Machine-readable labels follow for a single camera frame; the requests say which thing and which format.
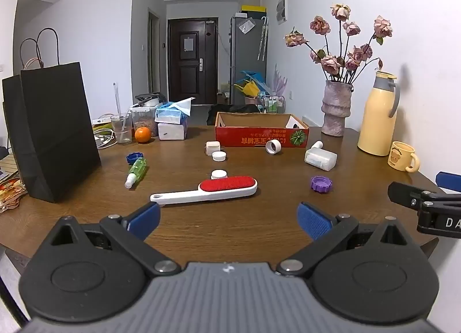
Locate dried pink rose bouquet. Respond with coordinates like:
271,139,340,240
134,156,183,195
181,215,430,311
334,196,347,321
284,3,394,85

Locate black plastic bag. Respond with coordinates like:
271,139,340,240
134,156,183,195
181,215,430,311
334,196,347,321
207,103,262,126

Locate folded clear umbrella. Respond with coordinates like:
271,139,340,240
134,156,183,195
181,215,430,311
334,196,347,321
257,16,269,61

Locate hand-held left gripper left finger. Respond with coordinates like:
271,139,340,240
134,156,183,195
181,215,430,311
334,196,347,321
50,202,182,276

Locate clear plastic food container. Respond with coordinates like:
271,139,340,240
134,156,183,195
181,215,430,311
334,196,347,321
130,104,159,137

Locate clear drinking glass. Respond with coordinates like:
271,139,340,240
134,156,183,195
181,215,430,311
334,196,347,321
110,113,133,145

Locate green spray bottle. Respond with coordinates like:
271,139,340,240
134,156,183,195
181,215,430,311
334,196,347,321
124,157,148,189

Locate purple wing decoration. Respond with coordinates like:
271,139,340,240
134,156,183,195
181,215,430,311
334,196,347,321
273,64,289,97

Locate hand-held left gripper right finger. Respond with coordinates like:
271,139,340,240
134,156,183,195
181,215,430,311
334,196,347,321
275,202,410,278

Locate yellow bear mug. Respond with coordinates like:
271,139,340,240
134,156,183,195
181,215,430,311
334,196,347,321
388,141,421,173

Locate grey refrigerator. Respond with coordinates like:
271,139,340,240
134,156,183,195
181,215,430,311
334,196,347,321
230,16,268,105

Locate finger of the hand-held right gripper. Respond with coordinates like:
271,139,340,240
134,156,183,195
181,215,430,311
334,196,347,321
435,172,461,193
388,182,439,208

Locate yellow thermos jug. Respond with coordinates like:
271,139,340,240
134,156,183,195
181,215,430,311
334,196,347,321
357,71,400,156

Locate blue and yellow bags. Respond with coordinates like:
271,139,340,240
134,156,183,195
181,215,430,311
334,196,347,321
234,71,269,97

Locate dark brown door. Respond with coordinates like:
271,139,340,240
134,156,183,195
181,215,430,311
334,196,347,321
167,18,219,106

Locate white plastic bottle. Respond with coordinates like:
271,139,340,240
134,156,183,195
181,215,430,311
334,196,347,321
305,141,338,171

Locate blue tissue pack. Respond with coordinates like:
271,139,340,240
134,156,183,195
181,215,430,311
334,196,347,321
155,97,196,125

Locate metal trolley with bottles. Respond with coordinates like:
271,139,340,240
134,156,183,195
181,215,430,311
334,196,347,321
258,91,286,114

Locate purple white tissue pack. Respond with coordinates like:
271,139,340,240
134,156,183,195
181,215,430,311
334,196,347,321
158,119,188,141

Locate purple bottle cap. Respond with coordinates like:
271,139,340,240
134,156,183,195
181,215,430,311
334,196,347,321
310,175,332,193

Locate black paper bag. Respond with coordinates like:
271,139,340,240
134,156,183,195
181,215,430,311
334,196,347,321
2,38,44,175
20,28,102,204

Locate grey pink ceramic vase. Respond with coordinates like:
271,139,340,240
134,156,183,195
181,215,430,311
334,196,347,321
321,80,355,137

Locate yellow black box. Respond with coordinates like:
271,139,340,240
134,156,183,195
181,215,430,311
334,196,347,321
241,5,266,18

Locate white charger with cables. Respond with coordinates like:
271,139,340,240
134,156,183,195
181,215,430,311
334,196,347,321
93,127,118,148

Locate red cardboard box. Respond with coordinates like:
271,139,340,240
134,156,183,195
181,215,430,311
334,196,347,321
215,112,310,148

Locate white red lint brush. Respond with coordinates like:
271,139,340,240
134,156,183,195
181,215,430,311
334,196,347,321
150,175,258,206

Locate snack packets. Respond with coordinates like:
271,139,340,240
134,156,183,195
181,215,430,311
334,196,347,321
0,178,28,213

